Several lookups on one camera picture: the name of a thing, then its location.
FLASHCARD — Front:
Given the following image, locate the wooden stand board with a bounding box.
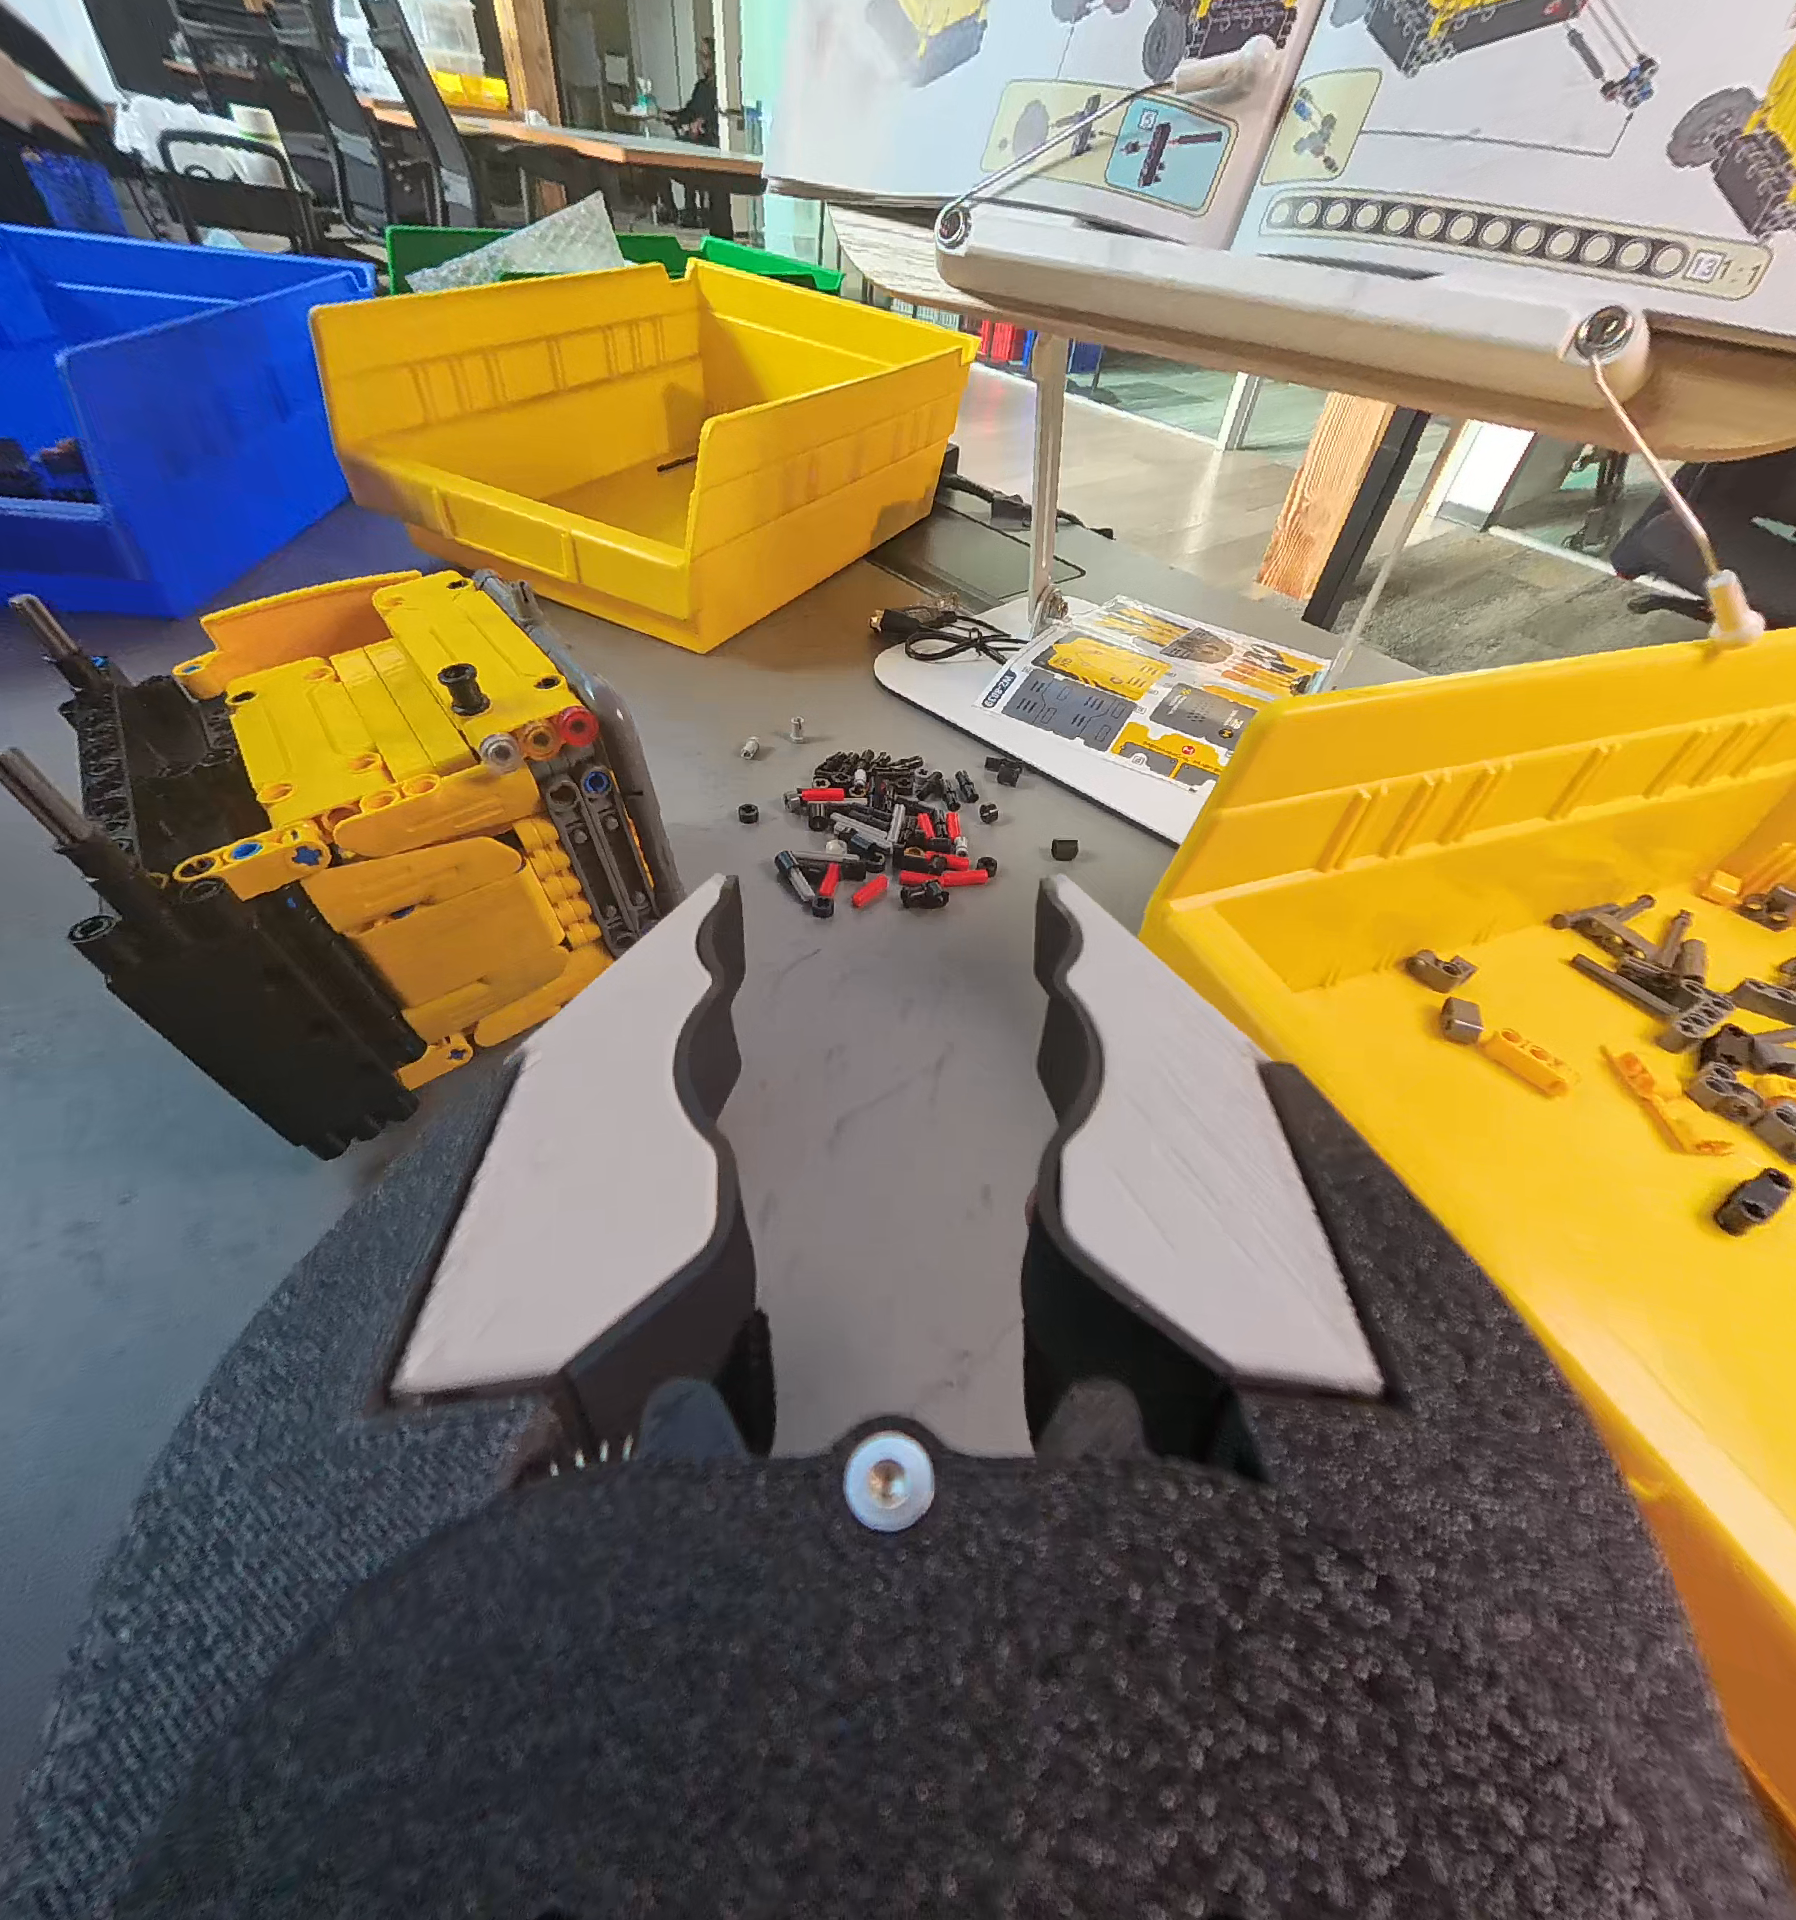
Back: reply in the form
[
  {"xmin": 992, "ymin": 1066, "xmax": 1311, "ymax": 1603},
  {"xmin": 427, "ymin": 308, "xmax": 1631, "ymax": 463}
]
[{"xmin": 830, "ymin": 203, "xmax": 1796, "ymax": 463}]

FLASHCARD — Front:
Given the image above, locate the black usb cable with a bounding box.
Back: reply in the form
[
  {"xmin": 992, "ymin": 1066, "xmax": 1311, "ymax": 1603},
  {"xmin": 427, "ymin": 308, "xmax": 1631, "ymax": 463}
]
[{"xmin": 876, "ymin": 601, "xmax": 1027, "ymax": 666}]

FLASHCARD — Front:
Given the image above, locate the black power cable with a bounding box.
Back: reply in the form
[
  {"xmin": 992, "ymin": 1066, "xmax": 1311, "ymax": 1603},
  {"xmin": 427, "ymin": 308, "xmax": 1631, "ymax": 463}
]
[{"xmin": 936, "ymin": 444, "xmax": 1117, "ymax": 545}]

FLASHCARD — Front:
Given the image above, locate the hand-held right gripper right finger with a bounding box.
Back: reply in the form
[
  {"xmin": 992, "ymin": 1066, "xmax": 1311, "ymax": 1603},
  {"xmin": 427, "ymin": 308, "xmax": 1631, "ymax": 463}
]
[{"xmin": 1022, "ymin": 874, "xmax": 1388, "ymax": 1453}]

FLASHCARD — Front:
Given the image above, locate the blue mesh crate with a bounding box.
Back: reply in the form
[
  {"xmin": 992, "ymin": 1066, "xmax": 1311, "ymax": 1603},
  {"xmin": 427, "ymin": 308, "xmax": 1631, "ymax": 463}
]
[{"xmin": 20, "ymin": 150, "xmax": 127, "ymax": 238}]

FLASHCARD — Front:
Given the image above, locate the yellow parts bin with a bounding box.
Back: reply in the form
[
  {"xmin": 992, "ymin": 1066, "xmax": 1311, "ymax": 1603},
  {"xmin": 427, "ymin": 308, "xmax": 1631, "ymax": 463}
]
[
  {"xmin": 1143, "ymin": 618, "xmax": 1796, "ymax": 1899},
  {"xmin": 309, "ymin": 257, "xmax": 983, "ymax": 657}
]

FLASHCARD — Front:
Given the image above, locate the green plastic bin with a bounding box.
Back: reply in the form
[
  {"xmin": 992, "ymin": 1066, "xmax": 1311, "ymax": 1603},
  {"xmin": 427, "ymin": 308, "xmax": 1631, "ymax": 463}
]
[{"xmin": 386, "ymin": 226, "xmax": 847, "ymax": 298}]

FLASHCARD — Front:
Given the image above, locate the wooden pillar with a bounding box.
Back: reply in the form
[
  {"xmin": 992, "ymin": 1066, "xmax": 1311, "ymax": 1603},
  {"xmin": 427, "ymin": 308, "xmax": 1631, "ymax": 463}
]
[{"xmin": 1258, "ymin": 393, "xmax": 1402, "ymax": 603}]

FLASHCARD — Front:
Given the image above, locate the blue plastic bin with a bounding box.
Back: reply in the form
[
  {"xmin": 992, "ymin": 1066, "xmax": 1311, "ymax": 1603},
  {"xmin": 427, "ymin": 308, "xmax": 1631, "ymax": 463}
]
[{"xmin": 0, "ymin": 222, "xmax": 379, "ymax": 622}]

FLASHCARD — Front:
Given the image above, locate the lego instruction booklet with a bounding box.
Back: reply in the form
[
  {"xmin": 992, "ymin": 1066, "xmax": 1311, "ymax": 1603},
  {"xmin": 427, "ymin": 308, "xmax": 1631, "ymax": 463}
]
[{"xmin": 763, "ymin": 0, "xmax": 1796, "ymax": 354}]

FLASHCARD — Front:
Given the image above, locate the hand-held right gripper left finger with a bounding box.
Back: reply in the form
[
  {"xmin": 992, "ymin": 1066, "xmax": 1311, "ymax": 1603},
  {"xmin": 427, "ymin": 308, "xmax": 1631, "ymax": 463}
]
[{"xmin": 388, "ymin": 874, "xmax": 777, "ymax": 1453}]

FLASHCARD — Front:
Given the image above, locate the white book stand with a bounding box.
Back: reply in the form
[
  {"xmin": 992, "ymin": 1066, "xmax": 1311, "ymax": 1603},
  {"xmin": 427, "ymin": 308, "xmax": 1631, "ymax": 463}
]
[{"xmin": 876, "ymin": 37, "xmax": 1796, "ymax": 846}]

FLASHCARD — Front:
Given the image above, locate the clear bubble wrap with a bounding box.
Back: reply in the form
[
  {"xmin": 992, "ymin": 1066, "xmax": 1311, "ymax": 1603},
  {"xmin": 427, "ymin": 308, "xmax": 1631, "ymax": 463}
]
[{"xmin": 407, "ymin": 192, "xmax": 638, "ymax": 294}]

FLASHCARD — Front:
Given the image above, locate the long wood top desk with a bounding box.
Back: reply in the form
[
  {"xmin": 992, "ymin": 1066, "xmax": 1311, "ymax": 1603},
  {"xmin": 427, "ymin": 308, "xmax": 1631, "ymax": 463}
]
[{"xmin": 358, "ymin": 94, "xmax": 765, "ymax": 242}]

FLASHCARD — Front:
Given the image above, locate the yellow grey sticker sheet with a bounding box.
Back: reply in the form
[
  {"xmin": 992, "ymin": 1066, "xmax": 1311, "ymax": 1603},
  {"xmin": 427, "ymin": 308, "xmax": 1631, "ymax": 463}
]
[{"xmin": 978, "ymin": 596, "xmax": 1328, "ymax": 793}]

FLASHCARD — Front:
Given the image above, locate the yellow black lego model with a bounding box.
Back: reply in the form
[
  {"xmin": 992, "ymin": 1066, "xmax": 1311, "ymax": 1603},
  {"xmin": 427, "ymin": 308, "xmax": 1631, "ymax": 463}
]
[{"xmin": 0, "ymin": 571, "xmax": 685, "ymax": 1161}]

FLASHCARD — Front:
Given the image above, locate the heap of small lego parts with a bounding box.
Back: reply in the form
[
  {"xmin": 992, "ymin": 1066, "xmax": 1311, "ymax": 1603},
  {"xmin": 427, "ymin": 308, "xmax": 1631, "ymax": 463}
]
[{"xmin": 1406, "ymin": 844, "xmax": 1796, "ymax": 1367}]

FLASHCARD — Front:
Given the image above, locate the pile of black red pins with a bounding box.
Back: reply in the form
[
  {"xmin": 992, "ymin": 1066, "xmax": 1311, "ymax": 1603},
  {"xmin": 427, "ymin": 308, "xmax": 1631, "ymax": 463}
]
[{"xmin": 733, "ymin": 747, "xmax": 1083, "ymax": 920}]

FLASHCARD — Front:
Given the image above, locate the black office chair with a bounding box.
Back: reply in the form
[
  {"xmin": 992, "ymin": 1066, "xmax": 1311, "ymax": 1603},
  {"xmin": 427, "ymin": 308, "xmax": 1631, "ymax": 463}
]
[
  {"xmin": 155, "ymin": 127, "xmax": 323, "ymax": 254},
  {"xmin": 1610, "ymin": 449, "xmax": 1796, "ymax": 624},
  {"xmin": 272, "ymin": 0, "xmax": 483, "ymax": 231}
]

